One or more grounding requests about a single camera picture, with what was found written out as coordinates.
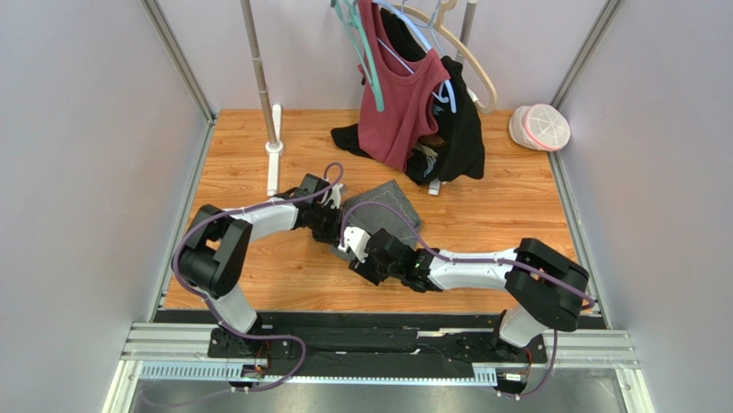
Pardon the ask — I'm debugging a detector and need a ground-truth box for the grey rack pole left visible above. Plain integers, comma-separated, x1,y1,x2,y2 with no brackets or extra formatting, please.
239,0,273,126

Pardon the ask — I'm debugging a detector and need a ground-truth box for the grey cloth napkin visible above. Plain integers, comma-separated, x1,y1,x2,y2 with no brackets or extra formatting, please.
342,180,422,248

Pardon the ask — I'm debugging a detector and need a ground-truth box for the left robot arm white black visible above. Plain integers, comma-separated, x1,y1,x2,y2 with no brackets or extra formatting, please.
171,174,345,340

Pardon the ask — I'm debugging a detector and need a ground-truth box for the maroon tank top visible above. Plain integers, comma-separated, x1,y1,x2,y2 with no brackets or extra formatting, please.
358,1,450,171

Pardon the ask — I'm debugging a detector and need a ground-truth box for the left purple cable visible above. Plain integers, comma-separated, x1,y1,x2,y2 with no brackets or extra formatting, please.
171,162,346,350

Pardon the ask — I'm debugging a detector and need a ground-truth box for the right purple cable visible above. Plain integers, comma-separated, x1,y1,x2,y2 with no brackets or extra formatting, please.
338,200,597,311

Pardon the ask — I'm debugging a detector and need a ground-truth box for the white rack foot right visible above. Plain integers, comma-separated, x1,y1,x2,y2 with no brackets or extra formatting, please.
428,179,447,196

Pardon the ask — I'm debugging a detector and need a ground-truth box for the teal plastic hanger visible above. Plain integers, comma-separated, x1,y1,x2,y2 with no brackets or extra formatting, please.
330,0,385,113

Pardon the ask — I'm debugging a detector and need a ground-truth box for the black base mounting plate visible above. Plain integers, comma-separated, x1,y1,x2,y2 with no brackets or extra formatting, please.
197,309,608,382

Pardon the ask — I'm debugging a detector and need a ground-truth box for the beige wooden hanger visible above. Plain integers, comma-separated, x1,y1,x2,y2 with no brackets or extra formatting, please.
400,0,498,114

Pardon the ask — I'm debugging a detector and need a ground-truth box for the black t-shirt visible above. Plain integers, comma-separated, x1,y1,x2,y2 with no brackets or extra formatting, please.
330,6,487,186

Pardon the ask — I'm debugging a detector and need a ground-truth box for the grey rack pole right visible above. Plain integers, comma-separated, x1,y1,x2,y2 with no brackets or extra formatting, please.
459,0,478,46

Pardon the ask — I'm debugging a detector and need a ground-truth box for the white rack base foot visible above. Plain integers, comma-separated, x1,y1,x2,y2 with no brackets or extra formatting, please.
265,104,285,196

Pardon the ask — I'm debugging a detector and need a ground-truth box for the purple cable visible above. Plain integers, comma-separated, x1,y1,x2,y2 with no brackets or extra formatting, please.
338,200,597,311
171,162,346,350

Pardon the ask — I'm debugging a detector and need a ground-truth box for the grey rack pole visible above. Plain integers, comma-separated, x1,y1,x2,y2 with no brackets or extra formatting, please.
459,0,478,46
239,0,273,126

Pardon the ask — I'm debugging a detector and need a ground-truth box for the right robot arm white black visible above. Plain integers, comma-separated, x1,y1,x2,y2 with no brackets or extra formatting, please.
337,227,595,348

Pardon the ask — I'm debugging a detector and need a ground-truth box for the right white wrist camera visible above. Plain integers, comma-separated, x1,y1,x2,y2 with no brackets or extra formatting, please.
337,226,371,262

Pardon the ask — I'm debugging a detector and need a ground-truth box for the light blue plastic hanger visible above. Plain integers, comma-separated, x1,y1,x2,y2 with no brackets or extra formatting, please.
377,4,458,114

